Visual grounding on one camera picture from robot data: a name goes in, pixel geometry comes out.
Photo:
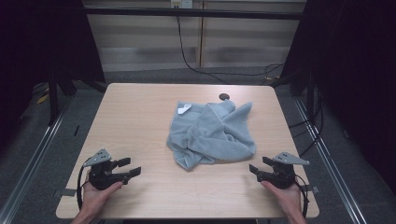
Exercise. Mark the grey-blue towel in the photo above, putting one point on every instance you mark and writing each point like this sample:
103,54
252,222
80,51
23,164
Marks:
214,137

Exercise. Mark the yellow object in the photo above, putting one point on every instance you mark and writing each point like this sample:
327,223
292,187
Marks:
42,99

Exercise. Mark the black horizontal frame bar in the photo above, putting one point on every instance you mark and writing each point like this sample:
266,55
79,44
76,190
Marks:
193,13

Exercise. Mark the black stand post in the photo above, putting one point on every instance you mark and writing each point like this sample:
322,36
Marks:
53,99

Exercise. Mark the dark round table grommet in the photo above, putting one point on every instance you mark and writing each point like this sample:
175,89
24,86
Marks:
224,96

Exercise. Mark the small black floor strip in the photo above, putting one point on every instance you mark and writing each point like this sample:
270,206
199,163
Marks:
76,130

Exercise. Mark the white wall socket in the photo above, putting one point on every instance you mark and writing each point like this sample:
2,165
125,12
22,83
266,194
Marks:
181,3

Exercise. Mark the grey tape strip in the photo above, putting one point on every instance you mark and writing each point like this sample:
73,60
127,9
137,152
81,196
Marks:
313,189
67,192

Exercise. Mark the person's right hand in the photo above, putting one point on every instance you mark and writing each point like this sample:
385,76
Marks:
289,199

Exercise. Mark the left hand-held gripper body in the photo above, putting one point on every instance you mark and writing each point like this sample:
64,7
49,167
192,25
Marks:
101,177

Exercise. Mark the metal floor rail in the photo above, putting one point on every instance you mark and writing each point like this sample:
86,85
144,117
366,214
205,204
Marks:
330,161
31,158

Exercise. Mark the person's left hand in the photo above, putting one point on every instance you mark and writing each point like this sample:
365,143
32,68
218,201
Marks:
95,199

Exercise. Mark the black curtain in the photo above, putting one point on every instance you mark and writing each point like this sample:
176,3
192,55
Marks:
351,77
37,46

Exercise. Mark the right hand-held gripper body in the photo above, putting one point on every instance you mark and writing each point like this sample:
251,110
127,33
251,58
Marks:
281,175

